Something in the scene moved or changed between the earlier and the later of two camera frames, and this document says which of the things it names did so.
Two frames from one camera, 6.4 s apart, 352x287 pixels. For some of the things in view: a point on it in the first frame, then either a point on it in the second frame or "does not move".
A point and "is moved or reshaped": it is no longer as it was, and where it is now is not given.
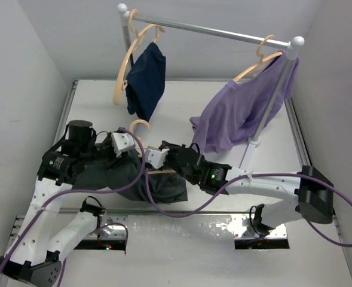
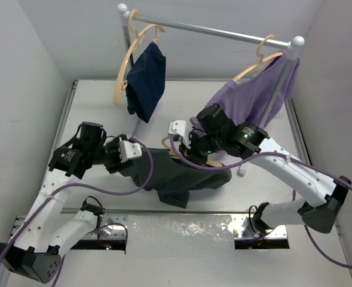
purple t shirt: x=235 y=112 does not move
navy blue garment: x=146 y=81 does not move
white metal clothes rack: x=296 y=43 does not move
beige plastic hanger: x=141 y=150 is moved or reshaped
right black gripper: x=173 y=148 → x=192 y=152
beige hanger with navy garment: x=121 y=84 does not move
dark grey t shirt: x=108 y=169 is moved or reshaped
